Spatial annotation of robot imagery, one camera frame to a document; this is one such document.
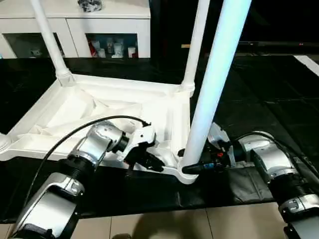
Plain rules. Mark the white plastic table top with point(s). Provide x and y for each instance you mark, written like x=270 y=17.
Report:
x=112 y=92

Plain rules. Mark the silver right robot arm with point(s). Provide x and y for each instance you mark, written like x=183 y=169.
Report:
x=274 y=159

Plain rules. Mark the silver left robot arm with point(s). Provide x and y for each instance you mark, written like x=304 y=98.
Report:
x=97 y=144

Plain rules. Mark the black work mat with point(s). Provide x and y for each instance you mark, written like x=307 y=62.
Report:
x=261 y=99

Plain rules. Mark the dark rounded foot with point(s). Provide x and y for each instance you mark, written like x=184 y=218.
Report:
x=120 y=236

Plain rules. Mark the small white jar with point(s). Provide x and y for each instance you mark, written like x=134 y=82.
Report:
x=132 y=52

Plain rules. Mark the red white bottle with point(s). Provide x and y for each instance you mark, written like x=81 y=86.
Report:
x=94 y=49

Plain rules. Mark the small yellow label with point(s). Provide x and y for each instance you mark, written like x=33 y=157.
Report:
x=185 y=46

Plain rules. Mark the white flat strip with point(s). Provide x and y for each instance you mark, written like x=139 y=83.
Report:
x=307 y=63

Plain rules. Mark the black box with label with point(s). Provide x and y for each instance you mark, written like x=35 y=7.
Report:
x=174 y=25

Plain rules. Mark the white toy figurine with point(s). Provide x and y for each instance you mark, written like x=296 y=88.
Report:
x=36 y=52

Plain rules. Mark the white glass door cabinet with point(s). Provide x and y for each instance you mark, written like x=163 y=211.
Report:
x=74 y=25

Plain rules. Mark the dark crumpled bundle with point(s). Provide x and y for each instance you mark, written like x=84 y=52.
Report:
x=90 y=5

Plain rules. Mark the black long rail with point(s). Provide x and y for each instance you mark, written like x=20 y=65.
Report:
x=274 y=44

